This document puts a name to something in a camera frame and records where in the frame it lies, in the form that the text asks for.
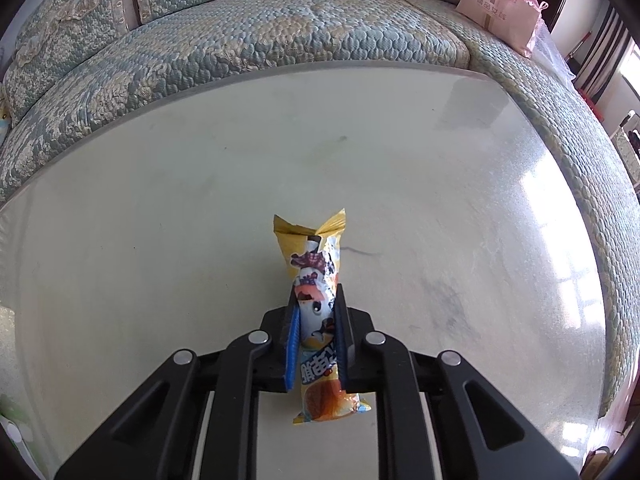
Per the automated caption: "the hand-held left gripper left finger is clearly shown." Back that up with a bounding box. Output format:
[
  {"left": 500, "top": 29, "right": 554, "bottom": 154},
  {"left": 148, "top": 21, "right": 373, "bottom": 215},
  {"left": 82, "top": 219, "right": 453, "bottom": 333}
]
[{"left": 52, "top": 291, "right": 303, "bottom": 480}]

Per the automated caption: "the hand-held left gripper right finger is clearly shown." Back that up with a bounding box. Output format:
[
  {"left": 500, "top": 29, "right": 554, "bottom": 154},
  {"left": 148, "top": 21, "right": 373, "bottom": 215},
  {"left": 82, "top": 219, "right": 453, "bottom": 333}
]
[{"left": 333, "top": 284, "right": 582, "bottom": 480}]

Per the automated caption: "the yellow snack wrapper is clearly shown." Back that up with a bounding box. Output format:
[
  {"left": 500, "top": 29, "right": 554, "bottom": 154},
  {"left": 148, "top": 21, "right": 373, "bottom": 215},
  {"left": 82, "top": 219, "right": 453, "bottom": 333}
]
[{"left": 272, "top": 207, "right": 373, "bottom": 426}]

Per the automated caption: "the quilted floral sofa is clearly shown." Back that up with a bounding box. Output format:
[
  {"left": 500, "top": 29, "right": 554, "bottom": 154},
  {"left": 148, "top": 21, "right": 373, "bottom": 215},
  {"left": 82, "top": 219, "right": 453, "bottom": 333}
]
[{"left": 0, "top": 0, "right": 640, "bottom": 421}]

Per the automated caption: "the clear plastic bag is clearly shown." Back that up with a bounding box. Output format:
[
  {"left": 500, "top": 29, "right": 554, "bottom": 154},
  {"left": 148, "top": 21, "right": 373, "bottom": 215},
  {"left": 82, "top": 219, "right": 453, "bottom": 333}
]
[{"left": 535, "top": 24, "right": 577, "bottom": 82}]

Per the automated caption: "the pink gift bag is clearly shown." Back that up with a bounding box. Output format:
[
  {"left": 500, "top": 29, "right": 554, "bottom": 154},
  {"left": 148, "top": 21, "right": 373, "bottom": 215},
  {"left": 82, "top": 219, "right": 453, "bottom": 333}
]
[{"left": 455, "top": 0, "right": 547, "bottom": 59}]

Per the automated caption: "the striped curtain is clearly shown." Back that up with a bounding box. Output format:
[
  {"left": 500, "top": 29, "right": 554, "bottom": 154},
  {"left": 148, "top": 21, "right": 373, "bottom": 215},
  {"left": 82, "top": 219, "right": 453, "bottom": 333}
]
[{"left": 577, "top": 9, "right": 638, "bottom": 108}]

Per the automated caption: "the ruffled sofa cushion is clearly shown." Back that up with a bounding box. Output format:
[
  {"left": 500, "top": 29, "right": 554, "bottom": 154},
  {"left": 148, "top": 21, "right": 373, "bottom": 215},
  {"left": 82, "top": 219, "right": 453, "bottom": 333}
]
[{"left": 2, "top": 0, "right": 132, "bottom": 117}]

